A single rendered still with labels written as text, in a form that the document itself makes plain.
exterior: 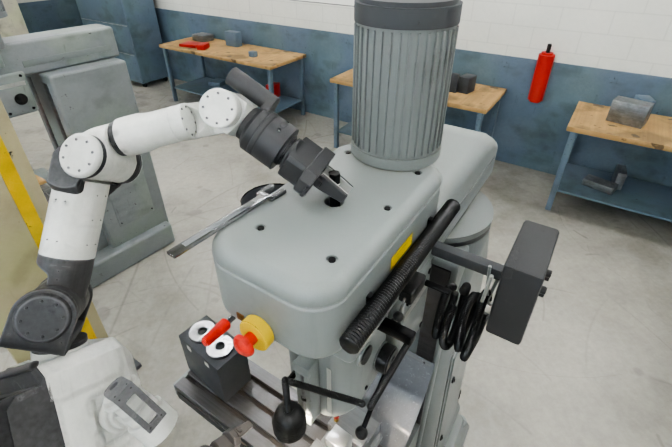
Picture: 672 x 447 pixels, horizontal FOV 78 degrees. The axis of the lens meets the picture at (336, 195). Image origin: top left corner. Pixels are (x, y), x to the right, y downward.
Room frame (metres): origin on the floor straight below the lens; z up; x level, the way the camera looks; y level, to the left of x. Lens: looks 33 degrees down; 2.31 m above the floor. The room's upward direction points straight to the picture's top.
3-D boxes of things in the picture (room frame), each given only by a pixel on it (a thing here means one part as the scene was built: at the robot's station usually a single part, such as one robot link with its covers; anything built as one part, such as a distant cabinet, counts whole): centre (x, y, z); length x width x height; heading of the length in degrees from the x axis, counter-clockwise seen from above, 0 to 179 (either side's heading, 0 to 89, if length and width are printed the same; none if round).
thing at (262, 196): (0.58, 0.18, 1.89); 0.24 x 0.04 x 0.01; 144
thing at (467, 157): (1.05, -0.27, 1.66); 0.80 x 0.23 x 0.20; 147
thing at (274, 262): (0.65, -0.01, 1.81); 0.47 x 0.26 x 0.16; 147
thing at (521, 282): (0.70, -0.44, 1.62); 0.20 x 0.09 x 0.21; 147
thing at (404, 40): (0.85, -0.13, 2.05); 0.20 x 0.20 x 0.32
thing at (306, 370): (0.54, 0.06, 1.45); 0.04 x 0.04 x 0.21; 57
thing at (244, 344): (0.42, 0.14, 1.76); 0.04 x 0.03 x 0.04; 57
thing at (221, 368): (0.93, 0.43, 1.03); 0.22 x 0.12 x 0.20; 51
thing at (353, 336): (0.59, -0.14, 1.79); 0.45 x 0.04 x 0.04; 147
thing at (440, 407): (1.15, -0.34, 0.78); 0.50 x 0.46 x 1.56; 147
